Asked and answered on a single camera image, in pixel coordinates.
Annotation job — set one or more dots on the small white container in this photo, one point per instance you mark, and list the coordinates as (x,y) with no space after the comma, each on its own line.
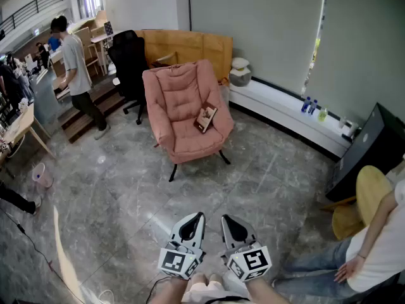
(351,130)

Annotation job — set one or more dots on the pink padded armchair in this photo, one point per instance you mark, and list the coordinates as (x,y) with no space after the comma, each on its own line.
(177,100)

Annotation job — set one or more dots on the person's right forearm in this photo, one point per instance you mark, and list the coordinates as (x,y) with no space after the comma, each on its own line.
(264,293)

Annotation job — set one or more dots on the yellow round wooden chair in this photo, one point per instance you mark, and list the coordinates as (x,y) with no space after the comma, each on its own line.
(373,188)

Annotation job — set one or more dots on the grey roller blind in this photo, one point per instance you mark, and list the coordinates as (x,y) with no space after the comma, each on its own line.
(364,43)
(253,27)

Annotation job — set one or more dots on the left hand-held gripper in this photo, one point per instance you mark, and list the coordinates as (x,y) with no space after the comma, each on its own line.
(180,263)

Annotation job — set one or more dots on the dark wooden steps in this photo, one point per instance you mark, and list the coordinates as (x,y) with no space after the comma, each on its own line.
(79,122)

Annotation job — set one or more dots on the pink waste bin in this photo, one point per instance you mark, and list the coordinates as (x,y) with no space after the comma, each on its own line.
(42,177)

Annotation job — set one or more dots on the brown picture-cover book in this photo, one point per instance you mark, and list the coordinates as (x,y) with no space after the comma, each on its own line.
(205,117)

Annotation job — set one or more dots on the light wooden side table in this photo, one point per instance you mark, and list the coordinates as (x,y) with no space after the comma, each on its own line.
(101,38)

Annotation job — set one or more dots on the light wooden chair dark seat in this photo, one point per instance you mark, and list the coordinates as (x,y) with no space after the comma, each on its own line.
(171,55)

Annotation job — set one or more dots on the black office chair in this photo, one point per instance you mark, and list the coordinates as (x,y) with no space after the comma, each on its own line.
(129,62)

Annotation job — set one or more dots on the blue plastic bottle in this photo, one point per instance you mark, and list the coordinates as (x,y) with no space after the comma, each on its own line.
(313,107)
(305,104)

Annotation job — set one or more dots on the white grey plush toy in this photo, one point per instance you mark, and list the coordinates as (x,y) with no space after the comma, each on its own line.
(240,74)

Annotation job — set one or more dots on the wooden board panels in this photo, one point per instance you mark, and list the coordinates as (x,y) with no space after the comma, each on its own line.
(190,46)

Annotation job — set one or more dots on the black metal railing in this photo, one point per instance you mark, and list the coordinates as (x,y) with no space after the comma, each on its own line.
(37,5)

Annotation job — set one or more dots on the large black display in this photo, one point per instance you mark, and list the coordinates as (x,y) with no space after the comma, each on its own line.
(364,144)

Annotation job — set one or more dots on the white flower bunch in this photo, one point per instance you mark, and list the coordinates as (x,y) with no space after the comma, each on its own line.
(23,104)

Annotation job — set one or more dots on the brown cardboard box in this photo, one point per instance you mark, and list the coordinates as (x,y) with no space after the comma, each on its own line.
(95,19)

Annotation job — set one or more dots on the person's pale clothing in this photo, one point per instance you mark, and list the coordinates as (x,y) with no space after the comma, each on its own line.
(202,291)

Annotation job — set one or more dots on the person's left forearm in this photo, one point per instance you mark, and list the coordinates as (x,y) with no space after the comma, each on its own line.
(169,291)

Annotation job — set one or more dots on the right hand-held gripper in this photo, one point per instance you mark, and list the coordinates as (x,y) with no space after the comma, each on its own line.
(253,261)

